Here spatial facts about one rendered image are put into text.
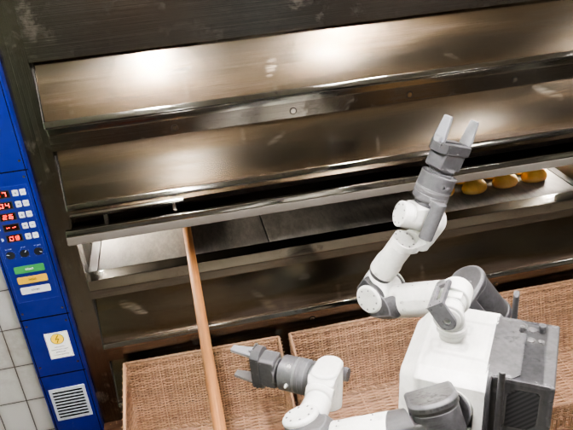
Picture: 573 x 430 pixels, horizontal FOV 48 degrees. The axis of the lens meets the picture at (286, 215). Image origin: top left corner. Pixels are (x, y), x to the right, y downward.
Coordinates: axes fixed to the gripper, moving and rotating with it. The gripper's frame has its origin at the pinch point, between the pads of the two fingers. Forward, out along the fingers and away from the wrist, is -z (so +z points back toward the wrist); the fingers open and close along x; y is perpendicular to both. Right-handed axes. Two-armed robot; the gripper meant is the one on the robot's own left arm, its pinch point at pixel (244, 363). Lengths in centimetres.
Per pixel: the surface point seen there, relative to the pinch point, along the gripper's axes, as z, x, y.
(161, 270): -47, 2, 34
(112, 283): -61, 3, 25
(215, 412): 2.1, -1.7, -19.1
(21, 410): -94, 48, 2
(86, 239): -54, -22, 12
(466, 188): 38, -1, 111
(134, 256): -61, 1, 39
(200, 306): -21.8, -1.9, 16.3
